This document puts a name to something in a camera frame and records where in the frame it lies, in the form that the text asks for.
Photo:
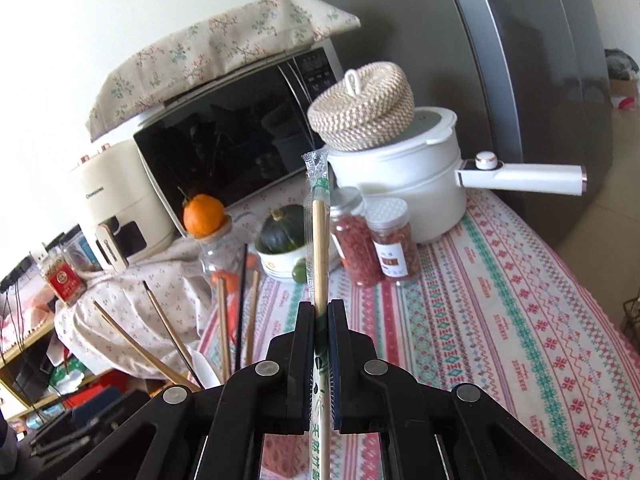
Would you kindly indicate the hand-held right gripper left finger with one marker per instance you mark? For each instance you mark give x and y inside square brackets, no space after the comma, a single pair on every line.
[306,340]

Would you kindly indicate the clear plastic container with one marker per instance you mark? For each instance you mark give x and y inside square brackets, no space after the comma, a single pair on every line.
[80,252]

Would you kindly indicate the grey refrigerator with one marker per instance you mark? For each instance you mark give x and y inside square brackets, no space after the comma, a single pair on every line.
[450,35]

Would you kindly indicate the white spoon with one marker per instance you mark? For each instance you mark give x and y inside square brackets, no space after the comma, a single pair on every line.
[205,367]

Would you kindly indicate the white-labelled jar of dried fruit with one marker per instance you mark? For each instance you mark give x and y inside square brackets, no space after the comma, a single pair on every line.
[395,260]

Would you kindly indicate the floral microwave cover cloth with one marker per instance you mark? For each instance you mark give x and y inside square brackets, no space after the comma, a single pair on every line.
[200,55]

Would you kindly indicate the woven lidded basket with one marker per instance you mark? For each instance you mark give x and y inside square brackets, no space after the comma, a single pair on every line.
[365,110]

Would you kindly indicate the patterned red green tablecloth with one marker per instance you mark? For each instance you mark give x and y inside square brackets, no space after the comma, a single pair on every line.
[500,310]

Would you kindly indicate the black chopstick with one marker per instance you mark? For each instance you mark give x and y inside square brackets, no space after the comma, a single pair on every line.
[241,300]

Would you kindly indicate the white electric pot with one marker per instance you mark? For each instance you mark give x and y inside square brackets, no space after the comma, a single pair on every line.
[425,185]

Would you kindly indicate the black microwave oven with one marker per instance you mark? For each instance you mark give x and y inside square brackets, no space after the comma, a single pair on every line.
[225,150]

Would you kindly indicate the glass jar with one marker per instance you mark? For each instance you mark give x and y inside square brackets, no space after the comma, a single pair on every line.
[220,255]

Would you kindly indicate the wooden shelf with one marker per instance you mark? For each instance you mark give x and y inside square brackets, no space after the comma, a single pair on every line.
[25,340]

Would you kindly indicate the orange fruit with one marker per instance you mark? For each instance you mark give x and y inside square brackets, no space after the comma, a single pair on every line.
[202,215]

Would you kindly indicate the bamboo chopsticks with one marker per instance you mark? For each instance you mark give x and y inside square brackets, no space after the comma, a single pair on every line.
[320,240]

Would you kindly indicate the dark cloth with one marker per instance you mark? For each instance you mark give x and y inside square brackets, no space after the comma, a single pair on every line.
[622,62]

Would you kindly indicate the cream air fryer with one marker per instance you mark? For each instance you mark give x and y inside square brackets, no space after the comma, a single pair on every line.
[110,190]

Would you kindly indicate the red tin box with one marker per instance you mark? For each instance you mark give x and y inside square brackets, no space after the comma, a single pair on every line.
[65,282]

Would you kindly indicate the clear jar of goji berries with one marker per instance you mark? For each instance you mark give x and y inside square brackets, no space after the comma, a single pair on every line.
[357,250]

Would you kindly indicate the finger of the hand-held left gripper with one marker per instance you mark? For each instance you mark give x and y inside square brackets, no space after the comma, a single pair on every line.
[100,425]

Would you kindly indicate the white bowl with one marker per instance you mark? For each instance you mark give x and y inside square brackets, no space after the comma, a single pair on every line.
[275,266]

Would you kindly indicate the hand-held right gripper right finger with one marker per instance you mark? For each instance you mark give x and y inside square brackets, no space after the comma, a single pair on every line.
[334,340]

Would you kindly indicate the dark green pumpkin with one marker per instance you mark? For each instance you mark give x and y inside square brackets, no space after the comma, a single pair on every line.
[280,235]

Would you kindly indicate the dark-tipped wooden chopstick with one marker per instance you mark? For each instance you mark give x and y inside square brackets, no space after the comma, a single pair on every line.
[167,322]

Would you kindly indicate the red plastic spoon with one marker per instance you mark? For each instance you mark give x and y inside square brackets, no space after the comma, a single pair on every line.
[233,310]

